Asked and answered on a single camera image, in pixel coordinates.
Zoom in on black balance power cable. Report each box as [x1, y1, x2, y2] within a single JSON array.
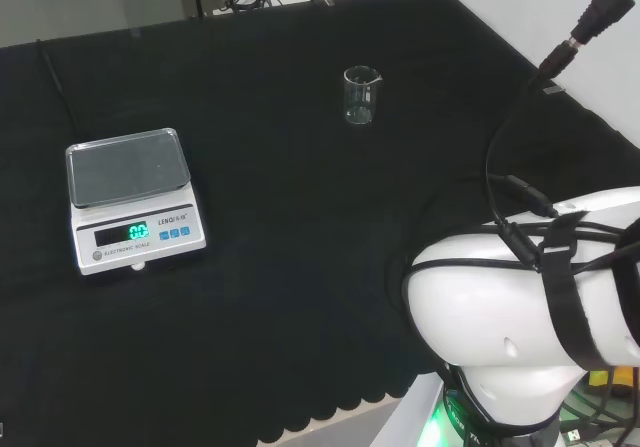
[[36, 39, 81, 136]]

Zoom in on yellow stop button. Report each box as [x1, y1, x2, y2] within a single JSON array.
[[587, 365, 640, 386]]

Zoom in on black bench cloth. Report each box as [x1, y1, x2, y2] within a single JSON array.
[[0, 0, 640, 446]]

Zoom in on grey base plate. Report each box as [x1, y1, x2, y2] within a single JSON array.
[[388, 372, 451, 447]]

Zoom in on clear glass beaker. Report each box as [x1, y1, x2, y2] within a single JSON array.
[[342, 65, 384, 126]]

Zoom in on white electronic balance steel pan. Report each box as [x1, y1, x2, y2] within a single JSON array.
[[65, 127, 208, 277]]

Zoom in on black cable with green plug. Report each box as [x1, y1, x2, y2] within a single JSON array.
[[482, 0, 636, 269]]

